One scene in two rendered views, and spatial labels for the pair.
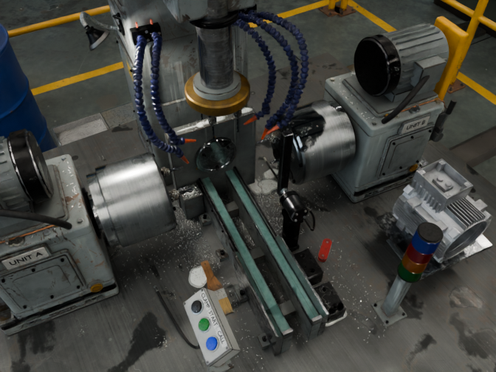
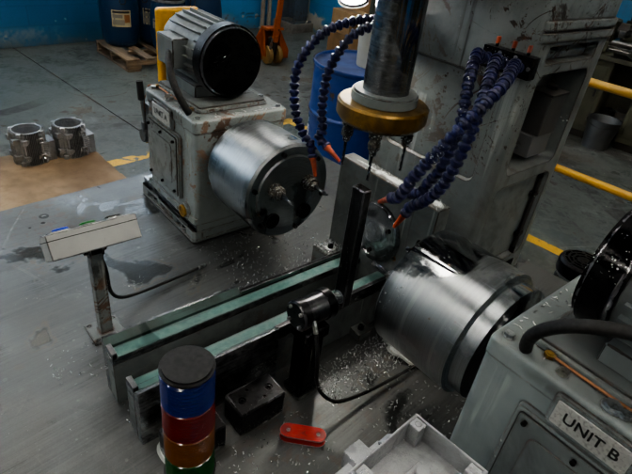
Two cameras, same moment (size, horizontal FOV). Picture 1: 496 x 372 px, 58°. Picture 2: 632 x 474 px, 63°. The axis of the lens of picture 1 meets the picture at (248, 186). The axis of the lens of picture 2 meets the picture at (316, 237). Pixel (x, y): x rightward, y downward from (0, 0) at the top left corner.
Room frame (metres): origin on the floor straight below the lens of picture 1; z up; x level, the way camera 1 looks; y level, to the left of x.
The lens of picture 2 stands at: (0.60, -0.83, 1.65)
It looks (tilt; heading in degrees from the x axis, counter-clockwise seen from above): 33 degrees down; 71
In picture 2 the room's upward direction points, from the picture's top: 8 degrees clockwise
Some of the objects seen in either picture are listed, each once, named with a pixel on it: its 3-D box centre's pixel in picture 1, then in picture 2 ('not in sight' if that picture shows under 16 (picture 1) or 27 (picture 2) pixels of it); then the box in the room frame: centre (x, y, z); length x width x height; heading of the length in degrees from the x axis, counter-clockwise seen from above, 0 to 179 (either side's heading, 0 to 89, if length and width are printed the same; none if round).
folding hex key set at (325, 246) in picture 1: (325, 250); (302, 434); (0.83, -0.26, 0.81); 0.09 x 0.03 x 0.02; 159
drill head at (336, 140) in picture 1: (317, 139); (467, 320); (1.12, -0.23, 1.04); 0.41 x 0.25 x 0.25; 115
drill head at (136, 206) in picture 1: (116, 205); (256, 168); (0.83, 0.39, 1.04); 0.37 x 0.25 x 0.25; 115
